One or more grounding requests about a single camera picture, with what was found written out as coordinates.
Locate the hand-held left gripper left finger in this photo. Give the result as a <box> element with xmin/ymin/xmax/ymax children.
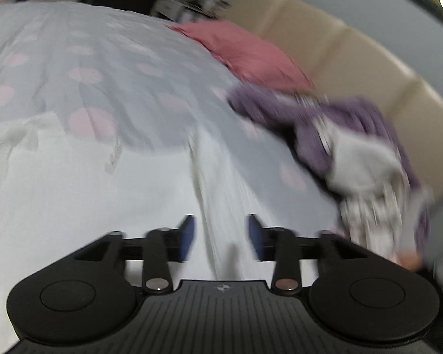
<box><xmin>72</xmin><ymin>214</ymin><xmax>196</xmax><ymax>296</ymax></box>

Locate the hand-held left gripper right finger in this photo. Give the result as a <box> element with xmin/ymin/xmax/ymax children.
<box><xmin>247</xmin><ymin>214</ymin><xmax>372</xmax><ymax>296</ymax></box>

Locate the white muslin garment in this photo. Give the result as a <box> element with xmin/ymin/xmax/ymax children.
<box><xmin>0</xmin><ymin>112</ymin><xmax>340</xmax><ymax>340</ymax></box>

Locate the crumpled cream garment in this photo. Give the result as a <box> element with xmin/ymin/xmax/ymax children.
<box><xmin>340</xmin><ymin>181</ymin><xmax>429</xmax><ymax>255</ymax></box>

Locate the purple fleece robe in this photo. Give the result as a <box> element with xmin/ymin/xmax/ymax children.
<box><xmin>227</xmin><ymin>83</ymin><xmax>432</xmax><ymax>259</ymax></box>

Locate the pink pillow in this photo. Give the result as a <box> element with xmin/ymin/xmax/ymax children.
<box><xmin>166</xmin><ymin>20</ymin><xmax>316</xmax><ymax>91</ymax></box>

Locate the beige padded headboard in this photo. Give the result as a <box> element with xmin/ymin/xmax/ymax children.
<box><xmin>221</xmin><ymin>0</ymin><xmax>443</xmax><ymax>207</ymax></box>

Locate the bed with pink dotted sheet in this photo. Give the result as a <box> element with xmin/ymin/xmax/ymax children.
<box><xmin>0</xmin><ymin>2</ymin><xmax>355</xmax><ymax>288</ymax></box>

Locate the white nightstand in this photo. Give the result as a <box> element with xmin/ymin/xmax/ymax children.
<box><xmin>149</xmin><ymin>0</ymin><xmax>231</xmax><ymax>23</ymax></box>

